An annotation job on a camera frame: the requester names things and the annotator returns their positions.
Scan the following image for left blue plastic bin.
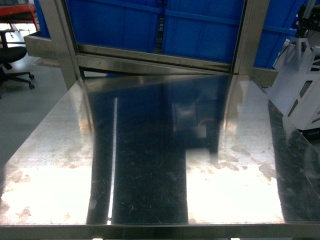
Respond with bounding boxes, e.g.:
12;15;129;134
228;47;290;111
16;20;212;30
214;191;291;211
66;0;163;53

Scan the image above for blue plastic bin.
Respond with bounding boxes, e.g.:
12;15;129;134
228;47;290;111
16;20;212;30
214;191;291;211
66;0;163;53
162;0;244;64

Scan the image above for right blue plastic bin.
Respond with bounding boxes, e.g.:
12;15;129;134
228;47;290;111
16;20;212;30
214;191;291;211
162;0;244;64

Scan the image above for black office chair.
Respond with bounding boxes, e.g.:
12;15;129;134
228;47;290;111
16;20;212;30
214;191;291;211
0;29;35;90

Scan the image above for stainless steel shelf frame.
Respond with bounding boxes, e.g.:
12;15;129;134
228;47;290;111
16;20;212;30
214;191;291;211
24;0;270;89

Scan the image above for red metal table frame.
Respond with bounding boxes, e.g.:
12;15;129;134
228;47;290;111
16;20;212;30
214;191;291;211
0;3;37;28

